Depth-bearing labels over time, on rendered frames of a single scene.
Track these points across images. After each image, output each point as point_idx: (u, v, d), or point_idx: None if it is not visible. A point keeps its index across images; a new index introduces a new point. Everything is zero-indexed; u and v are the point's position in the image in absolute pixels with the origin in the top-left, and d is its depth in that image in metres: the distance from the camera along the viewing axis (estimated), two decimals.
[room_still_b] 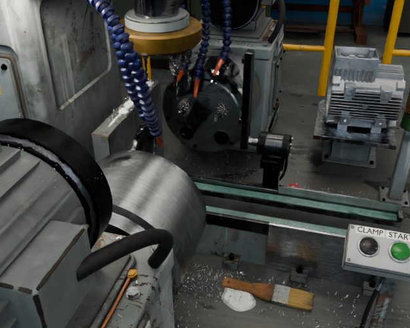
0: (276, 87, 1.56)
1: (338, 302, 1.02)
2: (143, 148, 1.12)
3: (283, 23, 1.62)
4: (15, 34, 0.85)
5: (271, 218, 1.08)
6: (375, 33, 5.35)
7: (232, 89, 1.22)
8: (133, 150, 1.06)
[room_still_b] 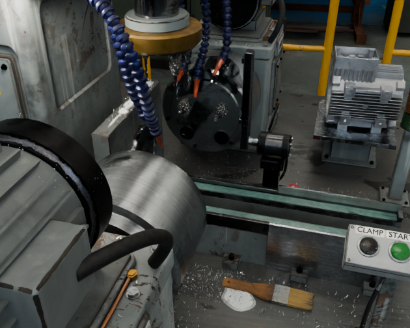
0: (276, 87, 1.56)
1: (338, 302, 1.02)
2: (143, 148, 1.12)
3: (283, 23, 1.62)
4: (15, 34, 0.85)
5: (271, 218, 1.08)
6: (375, 33, 5.35)
7: (232, 89, 1.22)
8: (133, 150, 1.06)
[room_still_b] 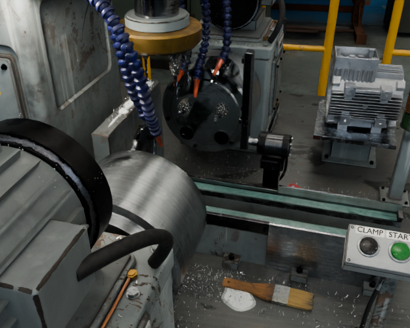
0: (276, 87, 1.56)
1: (338, 302, 1.02)
2: (143, 148, 1.12)
3: (283, 23, 1.62)
4: (15, 34, 0.85)
5: (271, 218, 1.08)
6: (375, 33, 5.35)
7: (232, 89, 1.22)
8: (133, 150, 1.06)
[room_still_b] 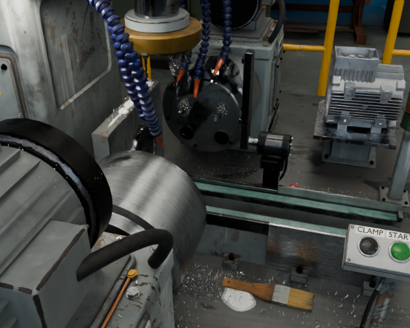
0: (276, 87, 1.56)
1: (338, 302, 1.02)
2: (143, 148, 1.12)
3: (283, 23, 1.62)
4: (15, 34, 0.85)
5: (271, 218, 1.08)
6: (375, 33, 5.35)
7: (232, 89, 1.22)
8: (133, 150, 1.06)
